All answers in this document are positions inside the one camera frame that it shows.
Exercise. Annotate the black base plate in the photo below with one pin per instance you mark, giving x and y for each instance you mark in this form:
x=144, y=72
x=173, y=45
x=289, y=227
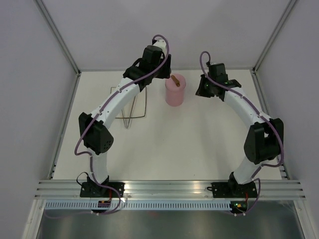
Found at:
x=91, y=190
x=224, y=190

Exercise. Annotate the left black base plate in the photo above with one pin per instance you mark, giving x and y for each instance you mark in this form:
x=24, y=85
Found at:
x=91, y=190

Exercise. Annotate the pink cylindrical lunch box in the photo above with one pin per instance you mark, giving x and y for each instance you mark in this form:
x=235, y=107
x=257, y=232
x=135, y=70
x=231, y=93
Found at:
x=174, y=96

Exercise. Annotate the white square plate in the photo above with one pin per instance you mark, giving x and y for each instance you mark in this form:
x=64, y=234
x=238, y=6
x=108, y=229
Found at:
x=140, y=107

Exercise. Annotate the aluminium frame post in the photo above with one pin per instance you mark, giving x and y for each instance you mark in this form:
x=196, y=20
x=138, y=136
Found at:
x=275, y=33
x=57, y=35

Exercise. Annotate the metal tongs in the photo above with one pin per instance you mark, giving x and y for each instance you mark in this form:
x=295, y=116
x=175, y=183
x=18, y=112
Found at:
x=127, y=119

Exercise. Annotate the left aluminium frame post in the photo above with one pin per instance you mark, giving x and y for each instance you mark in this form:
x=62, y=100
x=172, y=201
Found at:
x=57, y=35

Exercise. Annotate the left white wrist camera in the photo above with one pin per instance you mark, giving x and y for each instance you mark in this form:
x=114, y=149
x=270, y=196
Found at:
x=161, y=44

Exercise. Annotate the right aluminium frame post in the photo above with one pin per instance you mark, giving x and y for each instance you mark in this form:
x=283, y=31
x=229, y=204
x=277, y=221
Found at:
x=275, y=33

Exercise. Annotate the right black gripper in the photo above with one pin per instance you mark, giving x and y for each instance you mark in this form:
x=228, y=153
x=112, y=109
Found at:
x=200, y=91

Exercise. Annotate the aluminium front rail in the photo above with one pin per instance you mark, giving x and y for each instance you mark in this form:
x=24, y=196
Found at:
x=166, y=190

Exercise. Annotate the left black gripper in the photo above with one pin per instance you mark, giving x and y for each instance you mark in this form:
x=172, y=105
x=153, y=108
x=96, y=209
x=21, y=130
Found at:
x=167, y=71

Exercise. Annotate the pink lid with brown handle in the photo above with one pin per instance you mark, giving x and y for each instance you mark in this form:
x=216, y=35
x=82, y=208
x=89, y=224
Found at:
x=176, y=83

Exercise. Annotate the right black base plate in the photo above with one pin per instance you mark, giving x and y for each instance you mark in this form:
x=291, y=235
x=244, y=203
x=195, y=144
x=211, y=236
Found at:
x=224, y=190

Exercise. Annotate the white slotted cable duct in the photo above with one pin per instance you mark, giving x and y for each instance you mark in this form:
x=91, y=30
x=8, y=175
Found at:
x=143, y=205

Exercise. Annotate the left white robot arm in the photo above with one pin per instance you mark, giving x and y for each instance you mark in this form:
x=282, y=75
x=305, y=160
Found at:
x=94, y=127

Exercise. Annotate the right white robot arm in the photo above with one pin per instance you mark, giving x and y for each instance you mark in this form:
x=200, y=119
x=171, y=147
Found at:
x=264, y=140

